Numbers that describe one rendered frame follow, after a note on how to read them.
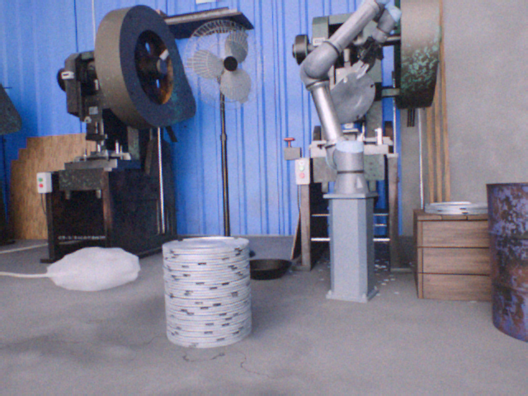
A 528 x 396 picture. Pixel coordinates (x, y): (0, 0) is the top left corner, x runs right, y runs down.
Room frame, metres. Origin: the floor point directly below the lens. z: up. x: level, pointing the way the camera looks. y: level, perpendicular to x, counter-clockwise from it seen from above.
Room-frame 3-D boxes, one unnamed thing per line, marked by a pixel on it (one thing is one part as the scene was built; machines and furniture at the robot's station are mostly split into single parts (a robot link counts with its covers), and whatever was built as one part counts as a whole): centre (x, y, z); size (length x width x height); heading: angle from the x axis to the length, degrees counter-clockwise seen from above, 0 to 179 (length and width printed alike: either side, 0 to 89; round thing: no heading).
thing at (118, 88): (3.38, 1.02, 0.87); 1.53 x 0.99 x 1.74; 163
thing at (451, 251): (1.85, -0.88, 0.18); 0.40 x 0.38 x 0.35; 162
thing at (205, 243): (1.42, 0.20, 0.31); 0.29 x 0.29 x 0.01
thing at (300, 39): (2.65, -0.31, 1.31); 0.22 x 0.12 x 0.22; 165
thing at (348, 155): (1.82, -0.38, 0.62); 0.13 x 0.12 x 0.14; 5
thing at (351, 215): (1.82, -0.38, 0.23); 0.19 x 0.19 x 0.45; 59
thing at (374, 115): (2.71, -0.58, 0.83); 0.79 x 0.43 x 1.34; 165
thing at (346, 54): (2.57, -0.55, 1.27); 0.21 x 0.12 x 0.34; 165
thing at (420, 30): (2.58, -0.90, 1.33); 1.03 x 0.28 x 0.82; 165
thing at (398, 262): (2.63, -0.84, 0.45); 0.92 x 0.12 x 0.90; 165
